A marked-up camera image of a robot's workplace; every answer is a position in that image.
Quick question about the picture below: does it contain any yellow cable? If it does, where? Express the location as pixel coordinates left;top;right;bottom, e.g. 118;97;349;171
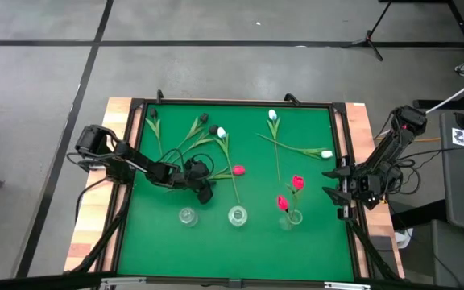
376;136;442;143

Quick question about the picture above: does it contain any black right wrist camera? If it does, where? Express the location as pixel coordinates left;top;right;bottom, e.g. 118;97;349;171
360;193;381;212

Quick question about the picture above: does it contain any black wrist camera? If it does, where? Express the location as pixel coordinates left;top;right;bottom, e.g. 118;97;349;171
360;193;381;212
197;184;215;205

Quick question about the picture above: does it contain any diamond-patterned clear glass vase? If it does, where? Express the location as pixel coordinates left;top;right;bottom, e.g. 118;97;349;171
226;205;248;228

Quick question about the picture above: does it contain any smooth clear glass bottle vase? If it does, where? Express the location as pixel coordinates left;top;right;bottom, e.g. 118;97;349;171
278;209;304;231

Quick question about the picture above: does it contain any ribbed clear glass vase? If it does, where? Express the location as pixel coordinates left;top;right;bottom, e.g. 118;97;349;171
177;206;198;227

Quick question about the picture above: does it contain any green table mat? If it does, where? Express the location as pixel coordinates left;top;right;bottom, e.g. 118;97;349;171
117;103;356;283

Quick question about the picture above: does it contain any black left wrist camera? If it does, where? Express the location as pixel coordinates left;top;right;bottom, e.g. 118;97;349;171
197;184;215;205

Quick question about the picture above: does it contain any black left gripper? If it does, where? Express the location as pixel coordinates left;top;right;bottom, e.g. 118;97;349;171
183;157;218;191

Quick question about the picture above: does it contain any red artificial tulip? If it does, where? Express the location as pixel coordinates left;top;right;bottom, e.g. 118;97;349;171
276;195;294;223
290;175;306;222
207;164;247;181

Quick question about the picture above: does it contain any black tripod stand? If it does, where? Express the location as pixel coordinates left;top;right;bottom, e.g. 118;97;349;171
339;0;395;63

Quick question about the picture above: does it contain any black desk foot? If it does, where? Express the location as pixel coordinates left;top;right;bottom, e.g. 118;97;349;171
390;199;450;231

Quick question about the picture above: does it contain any dark grey cabinet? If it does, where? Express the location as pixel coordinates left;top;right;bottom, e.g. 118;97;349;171
431;219;464;289

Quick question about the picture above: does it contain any black desk leg frame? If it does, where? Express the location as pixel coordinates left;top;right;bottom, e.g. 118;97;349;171
412;0;464;110

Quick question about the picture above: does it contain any white cable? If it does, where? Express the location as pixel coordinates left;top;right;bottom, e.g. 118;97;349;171
425;68;464;115

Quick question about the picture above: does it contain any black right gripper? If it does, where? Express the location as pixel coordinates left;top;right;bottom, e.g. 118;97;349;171
321;162;383;208

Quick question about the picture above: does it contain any smartphone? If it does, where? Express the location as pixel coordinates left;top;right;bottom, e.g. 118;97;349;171
370;235;399;280

